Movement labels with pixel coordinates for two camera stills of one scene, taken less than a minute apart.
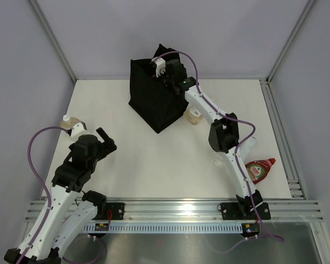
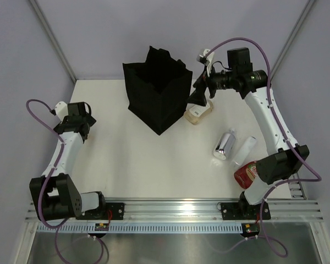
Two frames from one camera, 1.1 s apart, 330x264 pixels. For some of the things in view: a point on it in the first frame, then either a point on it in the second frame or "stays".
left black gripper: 106,147 -> 89,120
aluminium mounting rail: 202,210 stays
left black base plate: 117,210 stays
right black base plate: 244,210 stays
